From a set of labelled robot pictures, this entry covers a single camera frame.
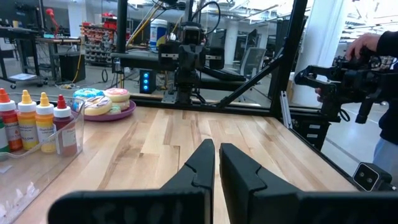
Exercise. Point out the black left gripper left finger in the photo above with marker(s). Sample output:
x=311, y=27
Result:
x=186, y=202

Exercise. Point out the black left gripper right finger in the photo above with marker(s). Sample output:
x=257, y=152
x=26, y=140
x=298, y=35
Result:
x=264, y=202

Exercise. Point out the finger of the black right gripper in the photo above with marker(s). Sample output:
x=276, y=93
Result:
x=198, y=59
x=186, y=59

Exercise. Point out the red food coloring bottle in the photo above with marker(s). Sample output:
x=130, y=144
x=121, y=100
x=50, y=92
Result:
x=63, y=121

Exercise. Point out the golden yellow food coloring bottle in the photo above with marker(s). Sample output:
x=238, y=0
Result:
x=28, y=124

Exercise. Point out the orange food coloring bottle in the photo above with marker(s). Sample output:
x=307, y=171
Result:
x=11, y=124

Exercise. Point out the green food coloring bottle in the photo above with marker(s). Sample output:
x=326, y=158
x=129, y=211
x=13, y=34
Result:
x=3, y=137

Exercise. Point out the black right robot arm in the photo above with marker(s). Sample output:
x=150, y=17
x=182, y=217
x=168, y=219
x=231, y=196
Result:
x=186, y=82

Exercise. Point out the white bucket blue label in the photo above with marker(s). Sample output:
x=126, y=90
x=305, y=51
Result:
x=157, y=31

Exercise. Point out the grey desk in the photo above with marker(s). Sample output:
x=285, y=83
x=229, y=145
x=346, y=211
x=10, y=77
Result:
x=136, y=60

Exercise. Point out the black computer blue lights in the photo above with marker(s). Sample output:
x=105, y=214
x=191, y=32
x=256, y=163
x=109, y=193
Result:
x=149, y=81

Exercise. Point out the grey office chair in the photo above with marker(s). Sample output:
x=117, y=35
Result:
x=253, y=60

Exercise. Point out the pink frosted donut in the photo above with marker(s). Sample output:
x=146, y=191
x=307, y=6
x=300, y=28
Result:
x=117, y=94

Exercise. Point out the red parts bin rack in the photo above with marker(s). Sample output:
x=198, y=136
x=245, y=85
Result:
x=98, y=43

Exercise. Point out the pale yellow frosted donut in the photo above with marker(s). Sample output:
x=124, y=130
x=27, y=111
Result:
x=122, y=105

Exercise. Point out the black equipment box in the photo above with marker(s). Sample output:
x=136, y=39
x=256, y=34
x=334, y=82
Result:
x=311, y=133

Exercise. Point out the white frosted chocolate-drizzle donut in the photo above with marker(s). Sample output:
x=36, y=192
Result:
x=97, y=105

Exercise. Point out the silver aluminium extrusion bar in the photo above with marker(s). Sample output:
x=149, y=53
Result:
x=286, y=109

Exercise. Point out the blue frosted donut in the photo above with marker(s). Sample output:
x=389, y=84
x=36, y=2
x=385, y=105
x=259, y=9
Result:
x=81, y=93

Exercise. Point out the wooden top table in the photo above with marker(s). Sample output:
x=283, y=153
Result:
x=56, y=40

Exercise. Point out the person's hand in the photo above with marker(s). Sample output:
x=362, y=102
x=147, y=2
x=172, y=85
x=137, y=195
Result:
x=318, y=93
x=362, y=43

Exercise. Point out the white square column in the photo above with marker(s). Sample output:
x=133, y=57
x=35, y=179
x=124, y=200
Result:
x=320, y=46

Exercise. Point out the black work table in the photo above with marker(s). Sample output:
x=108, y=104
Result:
x=18, y=31

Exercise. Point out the person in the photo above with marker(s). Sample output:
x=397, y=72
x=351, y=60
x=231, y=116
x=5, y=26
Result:
x=390, y=118

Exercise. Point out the clear plastic bin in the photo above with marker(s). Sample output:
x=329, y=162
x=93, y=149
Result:
x=37, y=174

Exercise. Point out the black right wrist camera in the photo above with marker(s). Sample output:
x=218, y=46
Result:
x=191, y=34

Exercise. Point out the silver mounting bracket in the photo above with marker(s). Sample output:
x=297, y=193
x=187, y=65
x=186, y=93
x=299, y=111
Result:
x=168, y=98

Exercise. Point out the black aluminium rig frame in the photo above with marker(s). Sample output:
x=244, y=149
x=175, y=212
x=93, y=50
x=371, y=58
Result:
x=289, y=46

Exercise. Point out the small black camera box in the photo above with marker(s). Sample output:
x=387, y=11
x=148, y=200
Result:
x=368, y=177

